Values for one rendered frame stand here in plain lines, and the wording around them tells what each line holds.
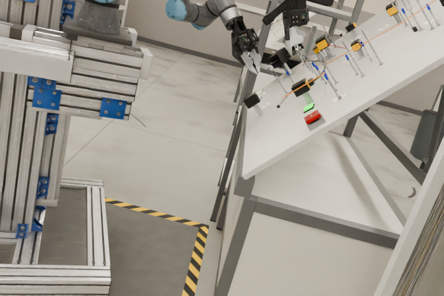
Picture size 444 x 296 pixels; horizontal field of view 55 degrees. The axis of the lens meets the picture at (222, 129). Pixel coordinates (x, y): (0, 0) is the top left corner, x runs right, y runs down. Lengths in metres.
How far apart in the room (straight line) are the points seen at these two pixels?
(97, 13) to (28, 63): 0.28
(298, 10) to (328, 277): 0.90
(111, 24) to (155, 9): 7.75
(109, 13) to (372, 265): 1.21
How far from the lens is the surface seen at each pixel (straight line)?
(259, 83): 4.86
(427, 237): 1.22
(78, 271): 1.87
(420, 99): 10.07
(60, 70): 1.44
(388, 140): 1.93
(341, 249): 1.50
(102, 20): 1.52
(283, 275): 1.54
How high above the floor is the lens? 1.39
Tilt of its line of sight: 17 degrees down
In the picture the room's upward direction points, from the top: 15 degrees clockwise
